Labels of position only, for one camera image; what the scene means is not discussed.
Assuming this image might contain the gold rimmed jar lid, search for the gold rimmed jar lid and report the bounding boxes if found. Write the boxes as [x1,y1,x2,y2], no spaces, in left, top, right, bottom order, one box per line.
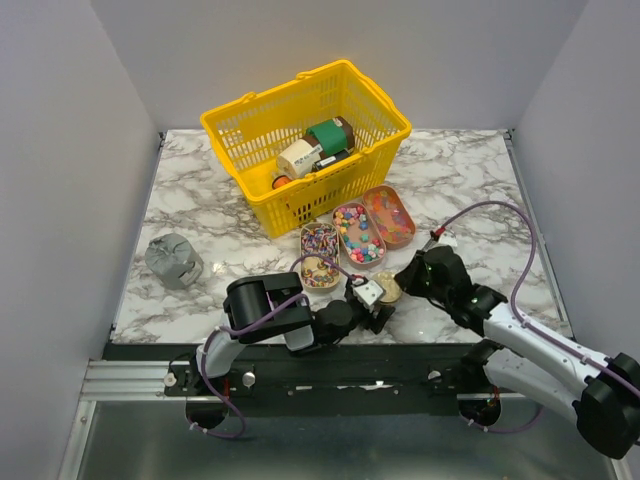
[373,270,403,304]

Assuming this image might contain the pink tray translucent star candies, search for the pink tray translucent star candies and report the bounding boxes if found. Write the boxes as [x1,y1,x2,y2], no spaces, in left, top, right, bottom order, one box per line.
[362,185,416,250]

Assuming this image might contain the pink tray pastel star candies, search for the pink tray pastel star candies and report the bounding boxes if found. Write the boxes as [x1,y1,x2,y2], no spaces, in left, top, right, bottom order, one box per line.
[332,202,387,269]

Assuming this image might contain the beige tray swirl lollipops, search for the beige tray swirl lollipops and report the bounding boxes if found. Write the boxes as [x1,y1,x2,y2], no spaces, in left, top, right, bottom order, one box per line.
[300,222,341,293]

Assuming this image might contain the black box package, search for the black box package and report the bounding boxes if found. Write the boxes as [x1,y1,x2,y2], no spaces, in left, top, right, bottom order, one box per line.
[312,149,351,172]

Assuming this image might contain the green wrapped brown package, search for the green wrapped brown package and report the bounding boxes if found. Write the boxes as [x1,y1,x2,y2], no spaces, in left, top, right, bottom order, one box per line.
[305,116,355,155]

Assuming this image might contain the cream wrapped paper roll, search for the cream wrapped paper roll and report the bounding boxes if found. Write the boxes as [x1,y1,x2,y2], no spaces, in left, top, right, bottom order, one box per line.
[276,138,323,180]

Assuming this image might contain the yellow plastic shopping basket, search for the yellow plastic shopping basket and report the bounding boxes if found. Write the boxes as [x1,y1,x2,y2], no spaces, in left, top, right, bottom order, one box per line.
[200,59,412,238]

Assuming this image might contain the grey crumpled cloth lump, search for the grey crumpled cloth lump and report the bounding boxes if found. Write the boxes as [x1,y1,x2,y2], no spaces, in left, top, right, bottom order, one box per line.
[145,233,204,290]

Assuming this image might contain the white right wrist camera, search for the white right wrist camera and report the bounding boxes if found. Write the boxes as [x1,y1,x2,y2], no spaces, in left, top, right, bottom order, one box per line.
[423,231,458,251]

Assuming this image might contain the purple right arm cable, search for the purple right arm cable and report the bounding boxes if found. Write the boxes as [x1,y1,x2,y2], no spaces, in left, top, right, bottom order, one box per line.
[432,201,640,434]

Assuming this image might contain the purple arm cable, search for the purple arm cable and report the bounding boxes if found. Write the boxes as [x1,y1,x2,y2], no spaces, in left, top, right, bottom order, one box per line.
[197,253,366,440]
[432,201,640,434]

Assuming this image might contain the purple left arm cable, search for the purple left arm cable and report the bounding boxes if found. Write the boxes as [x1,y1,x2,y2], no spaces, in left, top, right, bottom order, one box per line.
[197,253,366,440]

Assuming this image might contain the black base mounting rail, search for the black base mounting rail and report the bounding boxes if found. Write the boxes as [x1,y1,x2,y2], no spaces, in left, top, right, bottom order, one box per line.
[102,342,581,417]

